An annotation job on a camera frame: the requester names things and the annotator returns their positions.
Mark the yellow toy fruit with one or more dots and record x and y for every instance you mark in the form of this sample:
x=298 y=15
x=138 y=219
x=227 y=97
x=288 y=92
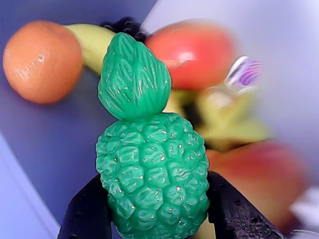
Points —
x=224 y=124

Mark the yellow toy banana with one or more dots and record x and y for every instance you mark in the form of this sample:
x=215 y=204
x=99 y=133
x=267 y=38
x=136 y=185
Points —
x=92 y=42

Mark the orange toy fruit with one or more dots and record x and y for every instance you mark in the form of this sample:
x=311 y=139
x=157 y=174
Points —
x=42 y=62

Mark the purple striped wrapper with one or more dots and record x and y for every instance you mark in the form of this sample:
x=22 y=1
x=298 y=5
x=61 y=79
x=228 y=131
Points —
x=245 y=73

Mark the green toy pineapple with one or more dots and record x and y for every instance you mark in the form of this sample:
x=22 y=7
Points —
x=152 y=174

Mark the red orange toy peach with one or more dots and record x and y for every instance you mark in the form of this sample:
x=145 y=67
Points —
x=259 y=179

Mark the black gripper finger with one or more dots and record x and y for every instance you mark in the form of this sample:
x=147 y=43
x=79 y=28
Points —
x=87 y=214
x=231 y=216

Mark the dark toy grapes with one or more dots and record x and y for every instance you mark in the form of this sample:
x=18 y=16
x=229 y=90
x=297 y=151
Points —
x=129 y=26

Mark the red toy apple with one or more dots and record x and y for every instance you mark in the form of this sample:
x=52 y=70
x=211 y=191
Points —
x=194 y=54

